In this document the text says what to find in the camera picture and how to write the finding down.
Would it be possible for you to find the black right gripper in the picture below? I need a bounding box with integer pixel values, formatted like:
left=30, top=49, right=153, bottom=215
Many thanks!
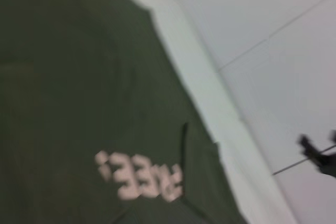
left=297, top=130, right=336, bottom=180

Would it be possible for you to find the dark green FREE t-shirt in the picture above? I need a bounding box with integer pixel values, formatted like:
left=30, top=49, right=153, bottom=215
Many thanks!
left=0, top=0, right=247, bottom=224

